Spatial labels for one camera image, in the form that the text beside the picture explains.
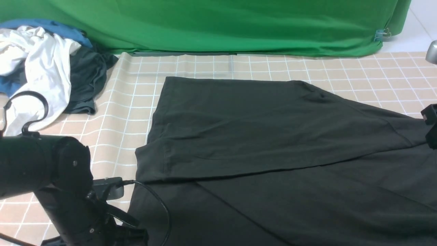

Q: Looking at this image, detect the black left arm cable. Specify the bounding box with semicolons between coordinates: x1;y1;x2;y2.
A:
0;91;171;246

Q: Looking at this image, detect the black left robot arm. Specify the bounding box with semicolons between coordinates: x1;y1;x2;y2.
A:
0;135;149;246

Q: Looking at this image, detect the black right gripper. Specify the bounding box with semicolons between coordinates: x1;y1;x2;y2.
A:
420;104;437;150

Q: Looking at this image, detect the dark teal crumpled garment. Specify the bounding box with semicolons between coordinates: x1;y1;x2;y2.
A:
64;46;118;115

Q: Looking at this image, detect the beige checkered tablecloth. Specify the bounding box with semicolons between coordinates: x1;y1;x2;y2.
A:
41;52;437;180

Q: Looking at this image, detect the dark gray long-sleeve shirt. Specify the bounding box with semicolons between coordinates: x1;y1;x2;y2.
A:
135;77;436;246

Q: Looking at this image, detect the blue binder clip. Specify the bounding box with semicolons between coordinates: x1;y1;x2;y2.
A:
373;28;392;42

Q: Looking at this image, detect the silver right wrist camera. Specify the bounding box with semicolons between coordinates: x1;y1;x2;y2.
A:
425;40;437;65

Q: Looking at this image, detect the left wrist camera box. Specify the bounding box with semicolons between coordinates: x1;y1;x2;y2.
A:
93;177;125;201

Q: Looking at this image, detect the blue crumpled garment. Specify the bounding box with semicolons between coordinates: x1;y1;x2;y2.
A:
0;19;93;97

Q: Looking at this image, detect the green backdrop cloth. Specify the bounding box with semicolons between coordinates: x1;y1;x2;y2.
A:
1;0;411;57

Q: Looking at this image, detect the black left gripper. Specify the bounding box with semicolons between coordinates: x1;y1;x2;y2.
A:
41;219;149;246

